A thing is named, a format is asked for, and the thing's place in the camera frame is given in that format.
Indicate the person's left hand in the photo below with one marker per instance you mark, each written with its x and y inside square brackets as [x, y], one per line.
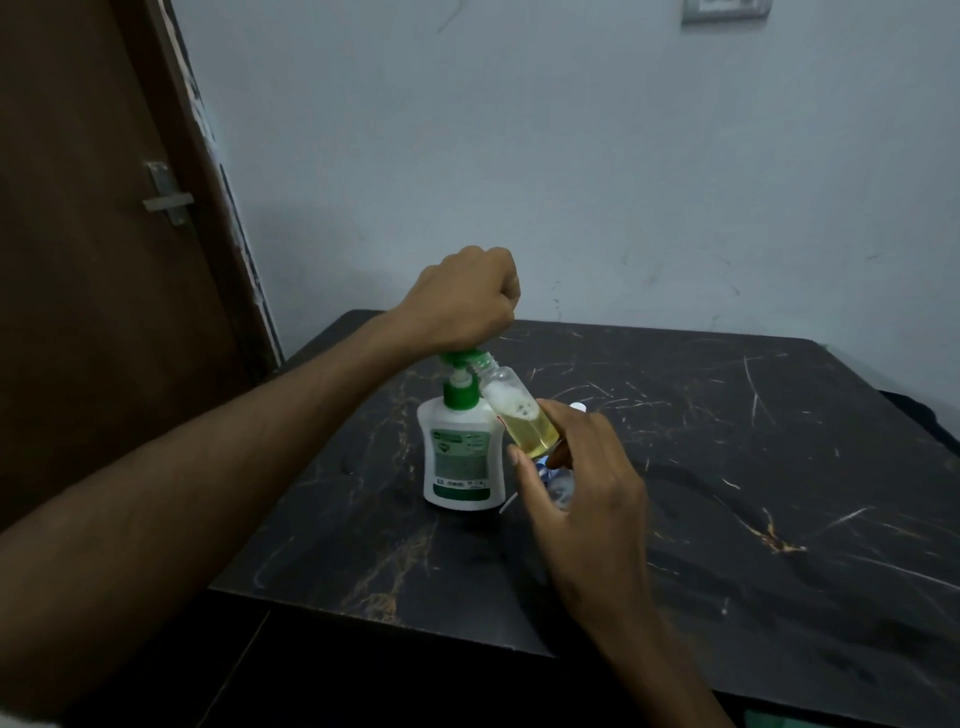
[461, 304]

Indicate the person's right hand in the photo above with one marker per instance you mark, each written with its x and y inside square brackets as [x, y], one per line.
[596, 525]

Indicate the small clear bottle white cap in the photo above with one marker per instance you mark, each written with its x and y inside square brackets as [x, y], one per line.
[561, 487]

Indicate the white green hand sanitizer bottle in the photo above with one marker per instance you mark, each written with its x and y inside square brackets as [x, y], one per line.
[457, 472]

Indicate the person's left forearm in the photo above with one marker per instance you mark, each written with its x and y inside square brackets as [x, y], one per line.
[172, 510]

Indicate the person's right forearm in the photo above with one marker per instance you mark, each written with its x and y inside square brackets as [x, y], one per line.
[664, 682]

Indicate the person's white sleeve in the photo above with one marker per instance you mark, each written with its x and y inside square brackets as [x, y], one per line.
[19, 721]

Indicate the green cloth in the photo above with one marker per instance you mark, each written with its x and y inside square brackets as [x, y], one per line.
[780, 721]

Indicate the metal door latch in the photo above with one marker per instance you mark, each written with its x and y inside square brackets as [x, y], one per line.
[169, 201]

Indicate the brown wooden door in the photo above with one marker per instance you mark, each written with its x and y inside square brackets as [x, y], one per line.
[82, 337]

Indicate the white wall switch plate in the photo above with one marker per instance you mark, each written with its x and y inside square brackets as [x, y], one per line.
[724, 9]

